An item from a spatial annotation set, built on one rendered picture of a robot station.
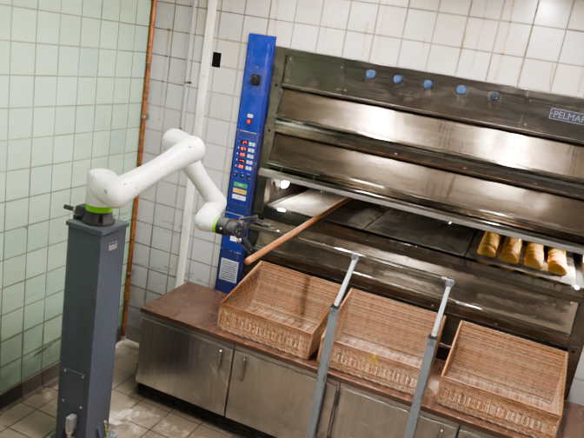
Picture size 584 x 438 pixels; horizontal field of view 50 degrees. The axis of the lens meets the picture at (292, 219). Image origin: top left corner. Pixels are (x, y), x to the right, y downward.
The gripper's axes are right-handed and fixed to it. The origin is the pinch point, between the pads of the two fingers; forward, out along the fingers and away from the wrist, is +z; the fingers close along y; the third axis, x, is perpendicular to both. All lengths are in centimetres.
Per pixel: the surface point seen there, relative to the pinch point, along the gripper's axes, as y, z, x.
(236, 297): 48, -22, -27
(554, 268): -4, 138, -70
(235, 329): 58, -11, -8
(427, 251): 1, 73, -55
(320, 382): 64, 43, 4
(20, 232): 20, -118, 38
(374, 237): 1, 44, -56
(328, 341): 42, 43, 4
